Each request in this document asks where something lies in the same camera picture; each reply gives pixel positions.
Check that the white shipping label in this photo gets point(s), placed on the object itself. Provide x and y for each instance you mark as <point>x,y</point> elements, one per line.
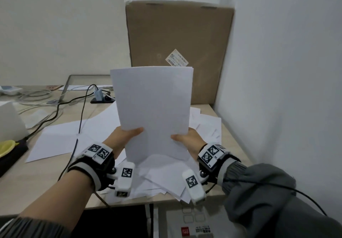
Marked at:
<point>177,58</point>

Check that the black power strip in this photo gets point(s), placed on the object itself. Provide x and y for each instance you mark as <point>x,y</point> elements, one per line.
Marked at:
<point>104,100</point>

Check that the white block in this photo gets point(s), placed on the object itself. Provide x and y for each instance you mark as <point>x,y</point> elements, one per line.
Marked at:
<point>10,123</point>

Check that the black cabinet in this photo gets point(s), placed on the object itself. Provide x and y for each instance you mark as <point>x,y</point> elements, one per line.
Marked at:
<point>112,223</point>

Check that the black right wrist tracker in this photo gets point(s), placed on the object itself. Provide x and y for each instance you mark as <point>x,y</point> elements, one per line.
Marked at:
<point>211,160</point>

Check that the black wrist tracker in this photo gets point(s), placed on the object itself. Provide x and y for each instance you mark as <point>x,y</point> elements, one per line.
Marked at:
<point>103,165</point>
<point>211,160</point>

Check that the black left wrist tracker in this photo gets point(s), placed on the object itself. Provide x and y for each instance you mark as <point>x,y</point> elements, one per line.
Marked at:
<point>103,165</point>

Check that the blue-grey plug adapter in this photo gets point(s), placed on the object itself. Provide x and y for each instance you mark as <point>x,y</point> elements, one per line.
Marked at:
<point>97,95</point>

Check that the large brown cardboard box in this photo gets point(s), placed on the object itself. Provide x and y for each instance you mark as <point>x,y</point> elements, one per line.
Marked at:
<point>181,34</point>

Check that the grey metal frame stand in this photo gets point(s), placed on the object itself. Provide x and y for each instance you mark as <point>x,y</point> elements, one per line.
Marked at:
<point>65,90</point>

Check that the person's right hand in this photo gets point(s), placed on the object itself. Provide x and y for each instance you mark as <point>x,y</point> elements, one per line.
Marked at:
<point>195,143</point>

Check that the white office machine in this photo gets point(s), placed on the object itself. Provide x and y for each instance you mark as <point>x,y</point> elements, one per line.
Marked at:
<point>181,221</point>

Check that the white flat device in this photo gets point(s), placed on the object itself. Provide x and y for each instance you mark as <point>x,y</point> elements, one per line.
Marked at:
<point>9,89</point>

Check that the person's left forearm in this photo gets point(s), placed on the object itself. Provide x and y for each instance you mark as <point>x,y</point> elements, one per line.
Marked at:
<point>61,197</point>

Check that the stack of white sheets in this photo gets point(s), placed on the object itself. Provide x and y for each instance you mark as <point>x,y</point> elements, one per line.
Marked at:
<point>155,107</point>

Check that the person's right forearm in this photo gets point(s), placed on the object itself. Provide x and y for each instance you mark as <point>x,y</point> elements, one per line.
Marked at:
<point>267,200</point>

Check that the person's left thumb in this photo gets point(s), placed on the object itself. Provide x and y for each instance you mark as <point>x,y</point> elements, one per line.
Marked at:
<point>133,133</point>

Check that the person's left hand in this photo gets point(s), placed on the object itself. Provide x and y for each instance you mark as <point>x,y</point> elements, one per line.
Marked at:
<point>117,140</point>

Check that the pile of loose white papers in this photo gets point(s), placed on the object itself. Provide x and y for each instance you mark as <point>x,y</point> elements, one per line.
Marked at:
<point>69,136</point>

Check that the person's right thumb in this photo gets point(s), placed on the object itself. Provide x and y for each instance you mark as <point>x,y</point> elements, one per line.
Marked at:
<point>179,138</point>

